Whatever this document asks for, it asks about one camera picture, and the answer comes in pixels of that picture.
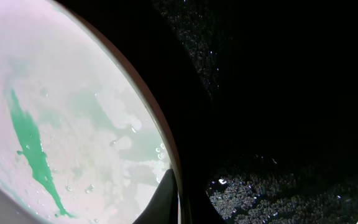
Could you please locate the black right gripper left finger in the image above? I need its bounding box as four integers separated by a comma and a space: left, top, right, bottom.
133, 169, 178, 224

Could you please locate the white plate with green stain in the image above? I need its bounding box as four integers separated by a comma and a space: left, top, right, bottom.
0, 1, 177, 223

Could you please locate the round black tray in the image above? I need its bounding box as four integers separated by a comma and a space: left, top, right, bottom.
63, 1, 358, 223

